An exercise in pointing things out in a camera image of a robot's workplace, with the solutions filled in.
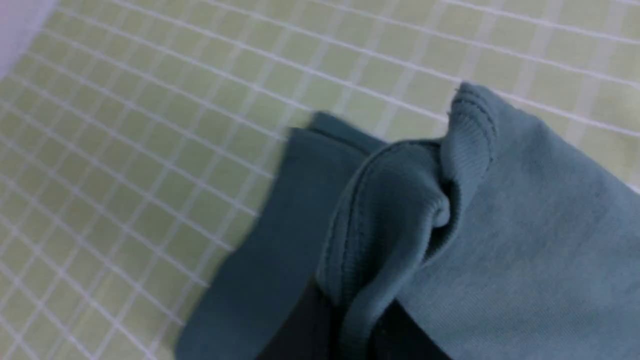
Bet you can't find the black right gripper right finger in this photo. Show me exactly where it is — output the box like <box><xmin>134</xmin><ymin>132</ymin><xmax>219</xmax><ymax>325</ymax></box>
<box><xmin>367</xmin><ymin>301</ymin><xmax>450</xmax><ymax>360</ymax></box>

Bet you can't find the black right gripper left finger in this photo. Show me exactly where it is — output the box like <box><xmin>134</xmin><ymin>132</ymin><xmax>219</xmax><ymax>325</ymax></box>
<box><xmin>257</xmin><ymin>280</ymin><xmax>343</xmax><ymax>360</ymax></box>

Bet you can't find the green long-sleeved shirt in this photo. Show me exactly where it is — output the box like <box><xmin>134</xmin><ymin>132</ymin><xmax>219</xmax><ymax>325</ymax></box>
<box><xmin>174</xmin><ymin>82</ymin><xmax>639</xmax><ymax>360</ymax></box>

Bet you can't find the green checkered tablecloth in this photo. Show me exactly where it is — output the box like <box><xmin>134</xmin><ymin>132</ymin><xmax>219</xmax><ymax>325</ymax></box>
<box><xmin>0</xmin><ymin>0</ymin><xmax>640</xmax><ymax>360</ymax></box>

